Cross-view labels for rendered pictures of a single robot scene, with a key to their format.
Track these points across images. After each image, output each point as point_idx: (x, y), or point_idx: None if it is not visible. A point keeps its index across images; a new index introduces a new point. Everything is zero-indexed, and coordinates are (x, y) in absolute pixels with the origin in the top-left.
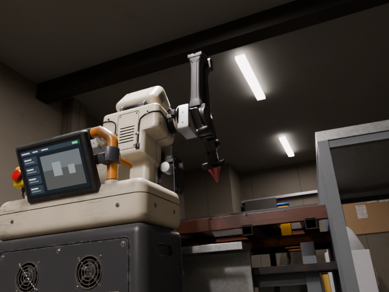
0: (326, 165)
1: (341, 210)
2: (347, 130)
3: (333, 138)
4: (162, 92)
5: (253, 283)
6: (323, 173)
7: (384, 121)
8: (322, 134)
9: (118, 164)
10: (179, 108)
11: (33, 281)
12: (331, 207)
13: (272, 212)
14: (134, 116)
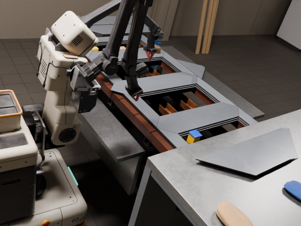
0: (143, 182)
1: (138, 210)
2: (162, 178)
3: (154, 172)
4: (80, 34)
5: (138, 171)
6: (139, 184)
7: (183, 198)
8: (150, 163)
9: (5, 118)
10: (74, 68)
11: None
12: (135, 204)
13: (162, 146)
14: (48, 57)
